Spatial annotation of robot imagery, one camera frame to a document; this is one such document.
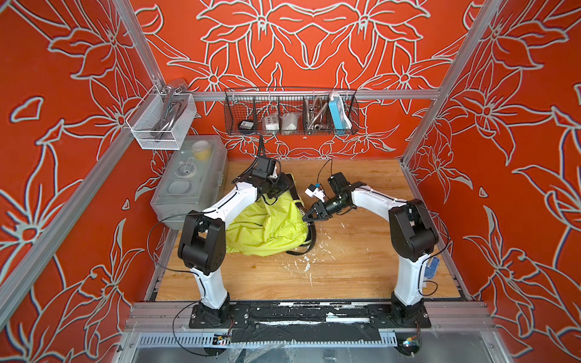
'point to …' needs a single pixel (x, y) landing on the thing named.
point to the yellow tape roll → (201, 150)
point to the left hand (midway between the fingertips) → (292, 183)
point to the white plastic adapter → (289, 122)
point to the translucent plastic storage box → (191, 175)
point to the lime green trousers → (269, 227)
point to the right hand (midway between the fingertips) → (303, 219)
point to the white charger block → (271, 122)
